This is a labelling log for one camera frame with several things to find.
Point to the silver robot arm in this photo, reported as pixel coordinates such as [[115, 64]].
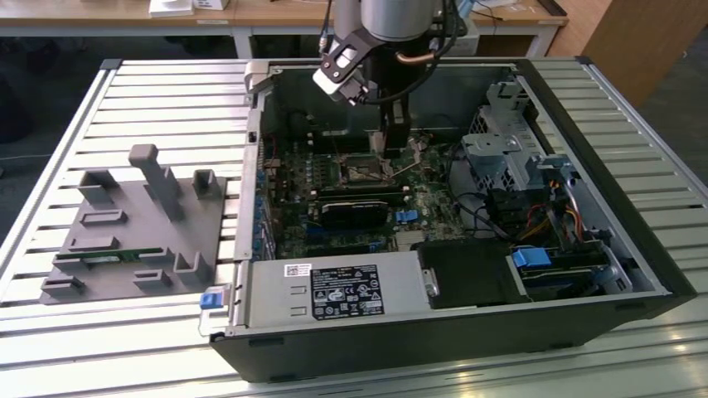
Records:
[[395, 20]]

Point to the CPU socket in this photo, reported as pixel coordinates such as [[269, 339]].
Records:
[[362, 170]]

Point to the black plastic drive cover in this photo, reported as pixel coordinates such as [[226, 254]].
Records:
[[470, 273]]

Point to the pale blue teach pendant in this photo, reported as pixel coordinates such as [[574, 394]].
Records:
[[467, 8]]

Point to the metal disk bay cage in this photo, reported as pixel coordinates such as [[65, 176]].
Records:
[[487, 166]]

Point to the green motherboard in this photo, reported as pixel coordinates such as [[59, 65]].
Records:
[[431, 207]]

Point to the blue board connector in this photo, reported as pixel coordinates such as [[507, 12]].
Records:
[[405, 216]]

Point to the graphics card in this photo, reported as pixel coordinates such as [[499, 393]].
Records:
[[354, 215]]

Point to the silver chipset heatsink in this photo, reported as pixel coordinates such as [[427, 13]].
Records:
[[413, 241]]

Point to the white box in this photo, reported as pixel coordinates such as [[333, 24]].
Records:
[[171, 8], [211, 4]]

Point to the wooden cabinet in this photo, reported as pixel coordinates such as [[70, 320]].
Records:
[[637, 41]]

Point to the blue disk carrier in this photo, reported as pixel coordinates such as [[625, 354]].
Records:
[[531, 259]]

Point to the silver power supply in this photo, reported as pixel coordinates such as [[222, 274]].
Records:
[[266, 290]]

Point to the grey parts rack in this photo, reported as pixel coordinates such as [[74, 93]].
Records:
[[138, 232]]

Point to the blue case latch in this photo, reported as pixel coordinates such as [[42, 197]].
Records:
[[210, 300]]

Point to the green RAM stick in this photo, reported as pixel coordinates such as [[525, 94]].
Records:
[[130, 253]]

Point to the black PC case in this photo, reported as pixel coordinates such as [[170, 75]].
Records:
[[387, 352]]

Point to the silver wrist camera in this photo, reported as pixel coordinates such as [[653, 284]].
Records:
[[341, 62]]

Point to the wooden desk white frame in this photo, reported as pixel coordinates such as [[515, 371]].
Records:
[[266, 14], [83, 14]]

